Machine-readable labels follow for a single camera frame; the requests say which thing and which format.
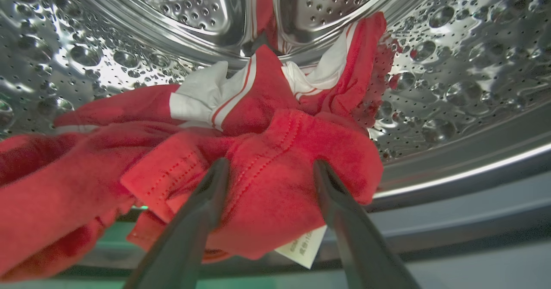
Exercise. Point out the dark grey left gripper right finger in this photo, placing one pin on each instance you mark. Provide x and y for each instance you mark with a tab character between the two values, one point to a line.
353	233

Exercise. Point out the stainless steel washer drum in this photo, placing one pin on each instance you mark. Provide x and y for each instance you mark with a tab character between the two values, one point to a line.
452	65

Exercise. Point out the red and white garment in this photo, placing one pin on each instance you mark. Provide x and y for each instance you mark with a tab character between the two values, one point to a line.
280	172

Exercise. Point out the white front-load washing machine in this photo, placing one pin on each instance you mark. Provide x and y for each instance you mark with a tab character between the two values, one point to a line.
473	237

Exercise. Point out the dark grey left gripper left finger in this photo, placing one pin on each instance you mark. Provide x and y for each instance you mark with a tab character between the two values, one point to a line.
189	233

